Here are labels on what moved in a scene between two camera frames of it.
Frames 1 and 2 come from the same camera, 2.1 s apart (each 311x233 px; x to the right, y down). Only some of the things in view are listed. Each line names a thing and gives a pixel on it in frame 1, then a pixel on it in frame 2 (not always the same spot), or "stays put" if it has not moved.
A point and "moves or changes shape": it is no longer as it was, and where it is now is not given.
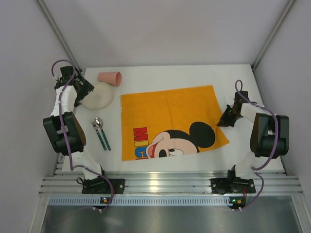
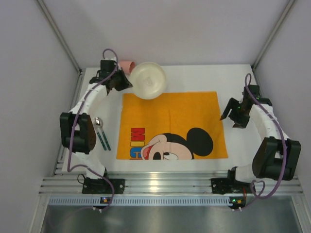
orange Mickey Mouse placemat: [169, 123] moves or changes shape
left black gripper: [85, 87] → [120, 80]
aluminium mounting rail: [59, 181] stays put
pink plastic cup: [113, 78] moves or changes shape
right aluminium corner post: [289, 5] stays put
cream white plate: [101, 96] moves or changes shape
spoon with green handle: [98, 122] stays put
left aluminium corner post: [60, 34] stays put
